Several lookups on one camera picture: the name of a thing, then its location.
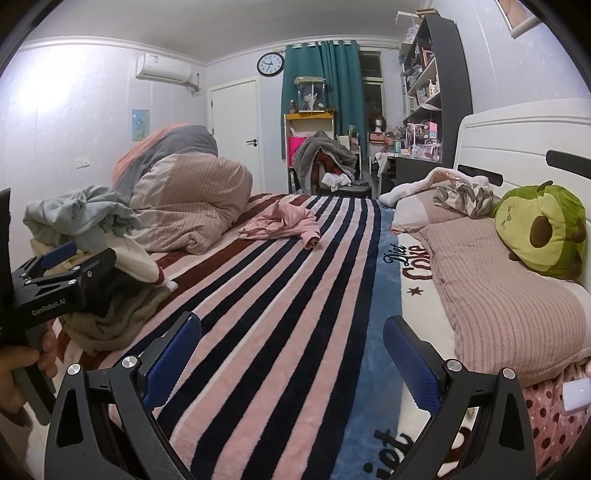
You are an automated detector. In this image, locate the light blue shirt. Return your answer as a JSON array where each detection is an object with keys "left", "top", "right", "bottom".
[{"left": 23, "top": 185, "right": 142, "bottom": 253}]

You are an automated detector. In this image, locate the pile of folded clothes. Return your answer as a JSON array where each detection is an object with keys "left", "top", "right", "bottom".
[{"left": 59, "top": 233, "right": 178, "bottom": 356}]

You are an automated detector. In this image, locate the left hand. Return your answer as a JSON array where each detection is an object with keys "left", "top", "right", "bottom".
[{"left": 0, "top": 329, "right": 58, "bottom": 415}]

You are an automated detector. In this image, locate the polka dot sheet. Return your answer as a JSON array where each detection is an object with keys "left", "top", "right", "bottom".
[{"left": 523, "top": 363, "right": 590, "bottom": 475}]

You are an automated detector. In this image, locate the white charger box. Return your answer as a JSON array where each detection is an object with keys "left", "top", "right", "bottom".
[{"left": 562, "top": 377, "right": 591, "bottom": 412}]

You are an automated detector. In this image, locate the long pink pillow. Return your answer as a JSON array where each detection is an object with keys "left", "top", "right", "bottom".
[{"left": 413, "top": 217, "right": 590, "bottom": 386}]

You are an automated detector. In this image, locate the pink striped duvet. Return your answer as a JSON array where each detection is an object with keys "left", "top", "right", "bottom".
[{"left": 112, "top": 124, "right": 253, "bottom": 255}]

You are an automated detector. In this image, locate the striped plush blanket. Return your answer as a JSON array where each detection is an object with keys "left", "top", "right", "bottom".
[{"left": 52, "top": 192, "right": 482, "bottom": 480}]

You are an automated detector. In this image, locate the avocado plush toy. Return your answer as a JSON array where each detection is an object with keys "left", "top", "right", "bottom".
[{"left": 495, "top": 181, "right": 587, "bottom": 280}]

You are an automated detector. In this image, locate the pink garment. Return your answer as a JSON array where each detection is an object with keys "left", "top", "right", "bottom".
[{"left": 238, "top": 201, "right": 321, "bottom": 250}]

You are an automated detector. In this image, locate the air conditioner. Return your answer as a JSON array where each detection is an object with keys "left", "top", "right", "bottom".
[{"left": 135, "top": 53, "right": 200, "bottom": 93}]

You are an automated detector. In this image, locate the white door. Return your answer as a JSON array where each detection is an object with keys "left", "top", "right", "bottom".
[{"left": 208, "top": 78, "right": 264, "bottom": 194}]

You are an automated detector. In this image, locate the small pink pillow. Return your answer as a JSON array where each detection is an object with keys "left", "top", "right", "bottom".
[{"left": 392, "top": 189, "right": 463, "bottom": 234}]

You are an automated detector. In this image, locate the patterned grey cloth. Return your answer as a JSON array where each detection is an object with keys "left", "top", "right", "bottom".
[{"left": 433, "top": 180, "right": 501, "bottom": 219}]

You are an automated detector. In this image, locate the white fleece blanket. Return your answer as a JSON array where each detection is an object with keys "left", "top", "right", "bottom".
[{"left": 378, "top": 167, "right": 490, "bottom": 208}]

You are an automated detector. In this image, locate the yellow shelf unit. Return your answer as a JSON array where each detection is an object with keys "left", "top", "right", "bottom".
[{"left": 283, "top": 111, "right": 335, "bottom": 193}]

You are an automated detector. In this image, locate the white bed headboard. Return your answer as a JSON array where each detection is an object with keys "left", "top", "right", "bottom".
[{"left": 452, "top": 97, "right": 591, "bottom": 218}]

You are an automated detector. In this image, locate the glass display case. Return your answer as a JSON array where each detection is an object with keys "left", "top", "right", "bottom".
[{"left": 294, "top": 76, "right": 327, "bottom": 113}]

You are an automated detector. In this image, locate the mannequin head with wig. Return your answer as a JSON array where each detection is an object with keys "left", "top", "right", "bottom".
[{"left": 370, "top": 112, "right": 387, "bottom": 135}]

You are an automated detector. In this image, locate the teal curtain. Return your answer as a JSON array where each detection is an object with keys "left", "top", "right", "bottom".
[{"left": 280, "top": 39, "right": 369, "bottom": 163}]

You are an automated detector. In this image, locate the dark bookshelf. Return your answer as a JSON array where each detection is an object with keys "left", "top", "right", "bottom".
[{"left": 378, "top": 12, "right": 473, "bottom": 194}]

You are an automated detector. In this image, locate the round wall clock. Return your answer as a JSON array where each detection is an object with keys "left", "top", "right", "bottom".
[{"left": 256, "top": 52, "right": 284, "bottom": 77}]

